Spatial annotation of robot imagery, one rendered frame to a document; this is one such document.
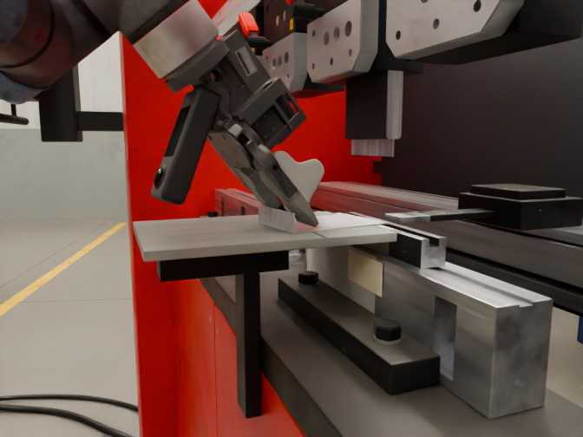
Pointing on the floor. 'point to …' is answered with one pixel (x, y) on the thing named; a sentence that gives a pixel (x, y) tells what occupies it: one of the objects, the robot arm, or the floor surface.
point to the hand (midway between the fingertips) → (291, 218)
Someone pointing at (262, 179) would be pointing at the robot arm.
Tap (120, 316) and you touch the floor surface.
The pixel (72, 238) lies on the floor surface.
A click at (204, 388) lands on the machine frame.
